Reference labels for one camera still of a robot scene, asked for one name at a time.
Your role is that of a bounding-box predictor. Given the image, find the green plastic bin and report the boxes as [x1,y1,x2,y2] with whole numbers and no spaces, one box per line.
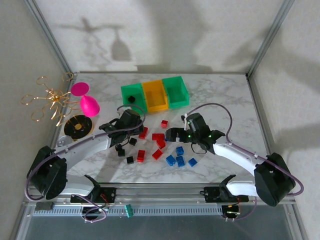
[161,76,190,110]
[120,83,148,117]

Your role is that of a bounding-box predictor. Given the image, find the yellow plastic bin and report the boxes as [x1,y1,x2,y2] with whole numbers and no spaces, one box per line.
[141,79,170,115]

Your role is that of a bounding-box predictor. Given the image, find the pink wine glass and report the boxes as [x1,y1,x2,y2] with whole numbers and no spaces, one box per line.
[70,81,101,118]

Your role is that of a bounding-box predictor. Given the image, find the green terminal connector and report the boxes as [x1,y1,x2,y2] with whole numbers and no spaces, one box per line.
[124,204,135,219]

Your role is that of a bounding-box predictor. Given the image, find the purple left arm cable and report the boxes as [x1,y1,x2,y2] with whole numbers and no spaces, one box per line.
[25,104,146,224]

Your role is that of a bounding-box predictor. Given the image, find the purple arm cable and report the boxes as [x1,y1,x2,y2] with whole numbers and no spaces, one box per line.
[184,102,305,222]
[25,104,146,224]

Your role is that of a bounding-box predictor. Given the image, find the gold wire glass rack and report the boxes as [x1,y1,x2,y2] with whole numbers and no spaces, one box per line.
[21,72,95,140]

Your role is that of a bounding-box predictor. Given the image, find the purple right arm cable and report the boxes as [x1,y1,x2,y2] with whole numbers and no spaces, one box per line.
[184,102,305,222]

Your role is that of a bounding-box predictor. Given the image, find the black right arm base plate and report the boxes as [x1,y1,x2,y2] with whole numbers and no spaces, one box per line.
[203,186,250,203]

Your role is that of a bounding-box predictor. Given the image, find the aluminium mounting rail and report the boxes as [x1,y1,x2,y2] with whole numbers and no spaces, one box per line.
[22,183,296,205]

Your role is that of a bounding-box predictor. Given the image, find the aluminium side rail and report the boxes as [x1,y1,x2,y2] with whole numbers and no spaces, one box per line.
[246,74,276,161]
[51,72,76,151]

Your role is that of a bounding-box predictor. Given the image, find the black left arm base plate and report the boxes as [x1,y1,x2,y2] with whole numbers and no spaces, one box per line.
[70,187,118,204]

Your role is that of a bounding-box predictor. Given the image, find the grey slotted cable duct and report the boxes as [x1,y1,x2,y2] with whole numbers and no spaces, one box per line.
[32,204,225,217]

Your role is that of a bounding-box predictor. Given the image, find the aluminium frame post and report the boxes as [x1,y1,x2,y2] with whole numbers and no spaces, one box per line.
[23,0,74,76]
[246,0,296,77]

